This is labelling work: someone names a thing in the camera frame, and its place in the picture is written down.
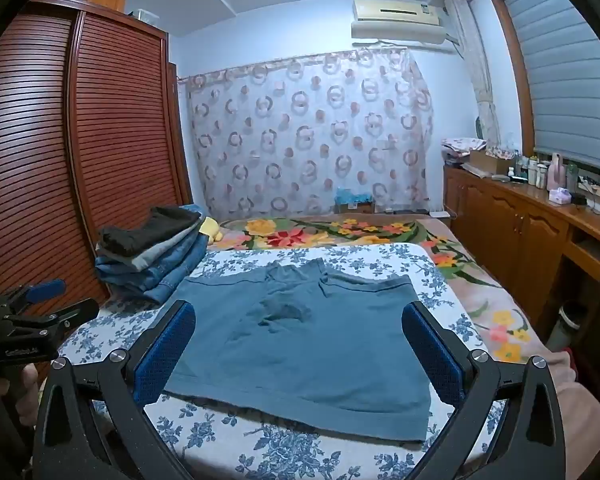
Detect folded black pants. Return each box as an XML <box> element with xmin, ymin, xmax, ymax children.
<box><xmin>97</xmin><ymin>206</ymin><xmax>203</xmax><ymax>257</ymax></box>

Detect white air conditioner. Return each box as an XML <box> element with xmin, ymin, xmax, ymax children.
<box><xmin>350</xmin><ymin>0</ymin><xmax>462</xmax><ymax>52</ymax></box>

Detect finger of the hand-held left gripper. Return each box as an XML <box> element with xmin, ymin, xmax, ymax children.
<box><xmin>0</xmin><ymin>297</ymin><xmax>100</xmax><ymax>362</ymax></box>
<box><xmin>0</xmin><ymin>279</ymin><xmax>67</xmax><ymax>317</ymax></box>

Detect folded floral cloth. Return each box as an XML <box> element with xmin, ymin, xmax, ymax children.
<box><xmin>440</xmin><ymin>136</ymin><xmax>489</xmax><ymax>162</ymax></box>

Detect white trash bin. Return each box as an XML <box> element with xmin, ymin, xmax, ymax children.
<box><xmin>550</xmin><ymin>300</ymin><xmax>592</xmax><ymax>354</ymax></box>

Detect brown louvered wardrobe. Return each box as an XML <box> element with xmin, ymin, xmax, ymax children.
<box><xmin>0</xmin><ymin>0</ymin><xmax>194</xmax><ymax>382</ymax></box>

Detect folded blue denim jeans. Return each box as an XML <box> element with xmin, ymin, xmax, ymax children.
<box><xmin>94</xmin><ymin>204</ymin><xmax>212</xmax><ymax>306</ymax></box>

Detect small cardboard box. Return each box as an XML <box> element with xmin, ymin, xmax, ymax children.
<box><xmin>335</xmin><ymin>201</ymin><xmax>377</xmax><ymax>215</ymax></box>

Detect pink bottle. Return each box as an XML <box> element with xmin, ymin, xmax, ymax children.
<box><xmin>547</xmin><ymin>152</ymin><xmax>567</xmax><ymax>192</ymax></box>

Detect wooden window frame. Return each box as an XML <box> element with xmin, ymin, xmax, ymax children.
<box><xmin>485</xmin><ymin>0</ymin><xmax>537</xmax><ymax>157</ymax></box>

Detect group of white bottles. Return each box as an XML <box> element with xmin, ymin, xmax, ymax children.
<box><xmin>515</xmin><ymin>156</ymin><xmax>551</xmax><ymax>189</ymax></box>

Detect long wooden cabinet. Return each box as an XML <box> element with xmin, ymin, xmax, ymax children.
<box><xmin>442</xmin><ymin>162</ymin><xmax>600</xmax><ymax>343</ymax></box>

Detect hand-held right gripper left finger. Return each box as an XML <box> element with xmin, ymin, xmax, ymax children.
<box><xmin>32</xmin><ymin>300</ymin><xmax>198</xmax><ymax>480</ymax></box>

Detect tied floral side curtain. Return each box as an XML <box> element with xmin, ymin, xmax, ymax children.
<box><xmin>444</xmin><ymin>0</ymin><xmax>504</xmax><ymax>147</ymax></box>

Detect circle print curtain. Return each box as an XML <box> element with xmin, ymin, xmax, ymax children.
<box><xmin>182</xmin><ymin>47</ymin><xmax>437</xmax><ymax>222</ymax></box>

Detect pink cloth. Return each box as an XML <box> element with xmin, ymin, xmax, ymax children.
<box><xmin>550</xmin><ymin>349</ymin><xmax>600</xmax><ymax>480</ymax></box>

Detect grey window blind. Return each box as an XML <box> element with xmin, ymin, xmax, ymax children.
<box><xmin>495</xmin><ymin>0</ymin><xmax>600</xmax><ymax>172</ymax></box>

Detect blue floral white bedsheet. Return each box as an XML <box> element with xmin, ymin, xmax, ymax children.
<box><xmin>55</xmin><ymin>242</ymin><xmax>487</xmax><ymax>480</ymax></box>

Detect blue plastic bag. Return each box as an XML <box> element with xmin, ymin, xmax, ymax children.
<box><xmin>333</xmin><ymin>187</ymin><xmax>377</xmax><ymax>206</ymax></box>

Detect person's left hand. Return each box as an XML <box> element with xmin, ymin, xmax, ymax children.
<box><xmin>0</xmin><ymin>364</ymin><xmax>44</xmax><ymax>441</ymax></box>

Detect blue-grey t-shirt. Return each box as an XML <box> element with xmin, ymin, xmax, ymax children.
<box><xmin>162</xmin><ymin>257</ymin><xmax>433</xmax><ymax>443</ymax></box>

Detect folded grey garment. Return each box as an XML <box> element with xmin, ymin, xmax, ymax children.
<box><xmin>96</xmin><ymin>227</ymin><xmax>206</xmax><ymax>272</ymax></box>

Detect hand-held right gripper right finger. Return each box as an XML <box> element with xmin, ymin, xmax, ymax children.
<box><xmin>401</xmin><ymin>301</ymin><xmax>567</xmax><ymax>480</ymax></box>

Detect open cardboard box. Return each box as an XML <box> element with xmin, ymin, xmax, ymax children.
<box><xmin>467</xmin><ymin>147</ymin><xmax>517</xmax><ymax>177</ymax></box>

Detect yellow plush toy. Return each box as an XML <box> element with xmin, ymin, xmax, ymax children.
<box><xmin>199</xmin><ymin>217</ymin><xmax>225</xmax><ymax>242</ymax></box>

